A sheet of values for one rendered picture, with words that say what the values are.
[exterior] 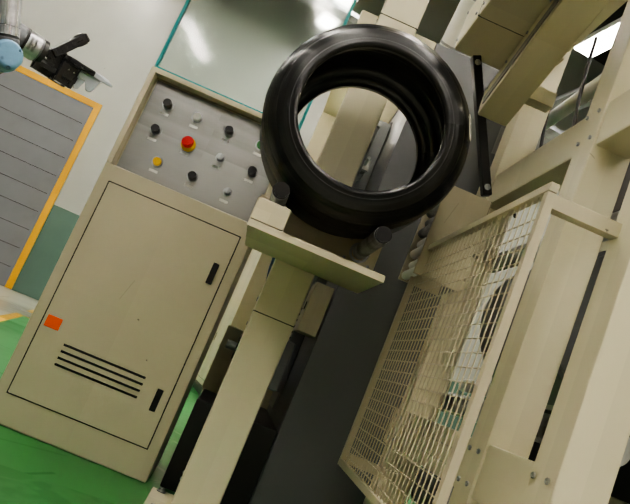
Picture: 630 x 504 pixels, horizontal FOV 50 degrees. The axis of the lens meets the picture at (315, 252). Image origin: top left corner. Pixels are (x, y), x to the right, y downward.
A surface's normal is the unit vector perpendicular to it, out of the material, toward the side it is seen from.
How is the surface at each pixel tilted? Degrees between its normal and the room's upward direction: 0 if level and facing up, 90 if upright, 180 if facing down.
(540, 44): 162
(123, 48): 90
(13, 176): 90
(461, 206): 90
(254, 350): 90
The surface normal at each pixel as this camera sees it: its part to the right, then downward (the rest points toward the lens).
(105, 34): 0.28, -0.06
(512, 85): -0.33, 0.82
